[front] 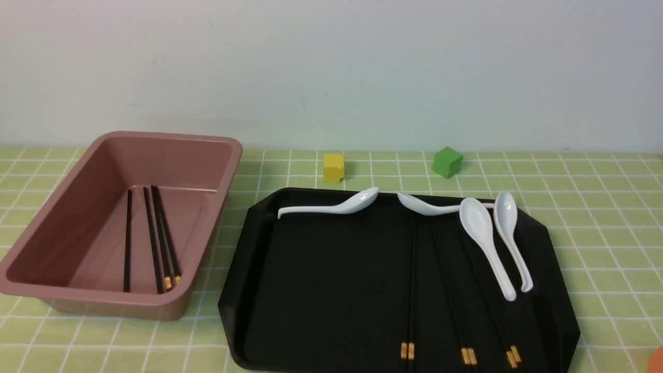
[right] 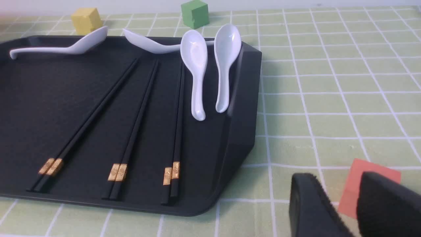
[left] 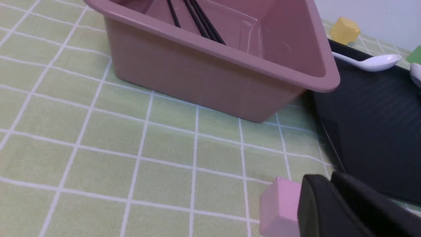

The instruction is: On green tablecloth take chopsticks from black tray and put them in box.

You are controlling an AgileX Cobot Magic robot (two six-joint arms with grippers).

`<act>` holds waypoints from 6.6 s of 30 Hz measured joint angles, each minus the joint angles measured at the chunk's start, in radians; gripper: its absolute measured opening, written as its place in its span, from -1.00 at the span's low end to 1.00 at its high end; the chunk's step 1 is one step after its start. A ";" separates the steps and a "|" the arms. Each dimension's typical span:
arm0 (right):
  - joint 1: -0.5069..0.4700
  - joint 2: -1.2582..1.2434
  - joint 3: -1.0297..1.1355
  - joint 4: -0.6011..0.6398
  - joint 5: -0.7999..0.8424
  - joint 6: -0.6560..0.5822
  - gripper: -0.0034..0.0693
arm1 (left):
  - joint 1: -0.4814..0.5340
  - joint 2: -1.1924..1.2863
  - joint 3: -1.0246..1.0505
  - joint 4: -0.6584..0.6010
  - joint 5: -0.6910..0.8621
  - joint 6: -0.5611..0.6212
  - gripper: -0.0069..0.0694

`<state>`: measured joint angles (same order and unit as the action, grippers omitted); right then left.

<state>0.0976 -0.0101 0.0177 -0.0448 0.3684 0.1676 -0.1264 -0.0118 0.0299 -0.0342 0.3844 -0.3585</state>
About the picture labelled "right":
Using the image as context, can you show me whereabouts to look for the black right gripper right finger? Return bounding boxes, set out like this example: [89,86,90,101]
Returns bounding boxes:
[357,171,421,237]

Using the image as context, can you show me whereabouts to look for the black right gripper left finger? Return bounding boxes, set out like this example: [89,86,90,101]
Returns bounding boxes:
[289,173,354,237]

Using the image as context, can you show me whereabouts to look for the orange square card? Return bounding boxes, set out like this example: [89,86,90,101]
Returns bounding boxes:
[338,159,401,219]

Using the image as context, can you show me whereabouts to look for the green checkered tablecloth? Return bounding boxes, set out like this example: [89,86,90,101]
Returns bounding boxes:
[1,6,421,237]

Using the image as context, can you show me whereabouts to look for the black chopstick gold band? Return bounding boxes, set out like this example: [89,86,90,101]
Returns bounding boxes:
[101,59,159,200]
[161,62,184,205]
[170,63,185,199]
[27,58,138,192]
[108,59,159,200]
[34,59,140,193]

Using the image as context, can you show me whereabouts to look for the white ceramic spoon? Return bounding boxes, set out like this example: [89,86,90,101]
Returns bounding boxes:
[214,23,242,114]
[9,26,108,60]
[180,30,208,121]
[122,29,215,54]

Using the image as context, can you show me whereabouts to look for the black plastic tray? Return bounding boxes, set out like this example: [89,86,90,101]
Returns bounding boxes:
[0,36,262,217]

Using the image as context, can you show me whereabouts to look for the green cube block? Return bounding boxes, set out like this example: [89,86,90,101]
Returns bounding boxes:
[181,0,210,29]

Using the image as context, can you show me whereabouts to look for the yellow cube block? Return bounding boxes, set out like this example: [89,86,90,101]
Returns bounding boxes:
[71,8,103,36]

